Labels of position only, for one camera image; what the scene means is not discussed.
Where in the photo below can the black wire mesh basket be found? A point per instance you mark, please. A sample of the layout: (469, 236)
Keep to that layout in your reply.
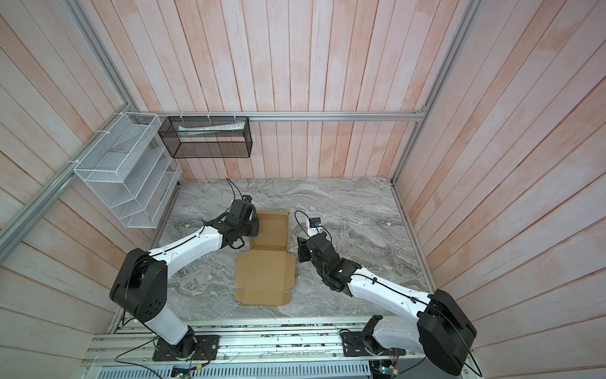
(205, 147)

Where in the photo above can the aluminium frame rail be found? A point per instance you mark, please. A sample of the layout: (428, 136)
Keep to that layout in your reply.
(308, 116)

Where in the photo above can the paper sheet in basket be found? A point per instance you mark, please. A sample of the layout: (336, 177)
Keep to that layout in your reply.
(222, 130)

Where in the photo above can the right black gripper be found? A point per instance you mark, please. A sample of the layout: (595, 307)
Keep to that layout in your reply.
(303, 247)

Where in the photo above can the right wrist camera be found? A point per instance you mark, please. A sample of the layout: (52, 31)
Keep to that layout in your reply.
(314, 226)

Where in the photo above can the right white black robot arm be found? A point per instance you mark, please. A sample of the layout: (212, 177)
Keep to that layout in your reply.
(431, 324)

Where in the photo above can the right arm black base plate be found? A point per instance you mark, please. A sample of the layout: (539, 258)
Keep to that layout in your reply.
(358, 344)

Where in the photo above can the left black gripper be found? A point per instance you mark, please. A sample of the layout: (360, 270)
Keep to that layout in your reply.
(255, 224)

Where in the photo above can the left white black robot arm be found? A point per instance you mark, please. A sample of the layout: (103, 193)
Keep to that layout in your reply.
(141, 285)

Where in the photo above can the brown cardboard box sheet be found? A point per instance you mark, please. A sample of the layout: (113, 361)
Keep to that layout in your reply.
(265, 274)

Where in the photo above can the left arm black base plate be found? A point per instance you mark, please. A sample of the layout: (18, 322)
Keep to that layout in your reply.
(196, 347)

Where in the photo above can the white wire mesh shelf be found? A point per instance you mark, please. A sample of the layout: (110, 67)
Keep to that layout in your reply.
(131, 176)

